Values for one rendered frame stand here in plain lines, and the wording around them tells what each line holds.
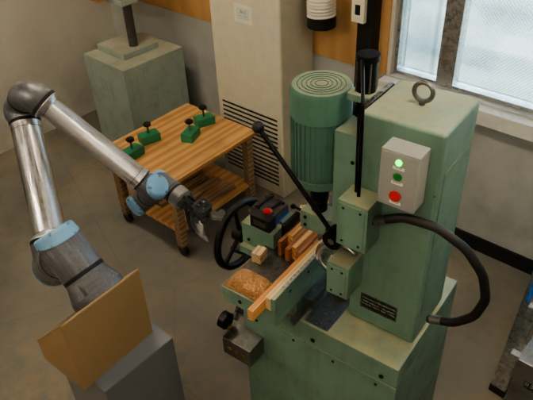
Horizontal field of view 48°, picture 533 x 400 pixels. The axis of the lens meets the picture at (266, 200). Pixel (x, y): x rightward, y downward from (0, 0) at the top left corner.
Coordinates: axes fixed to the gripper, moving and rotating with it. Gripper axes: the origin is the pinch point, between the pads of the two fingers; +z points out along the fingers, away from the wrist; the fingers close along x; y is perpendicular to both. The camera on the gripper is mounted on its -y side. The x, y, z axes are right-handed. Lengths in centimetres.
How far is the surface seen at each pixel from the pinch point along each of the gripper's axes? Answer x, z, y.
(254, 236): -13.9, 20.1, 30.2
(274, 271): -22, 34, 33
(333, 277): -26, 52, 54
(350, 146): -13, 36, 86
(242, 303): -37, 33, 30
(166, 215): 41, -56, -76
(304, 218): -9, 32, 47
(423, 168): -20, 56, 99
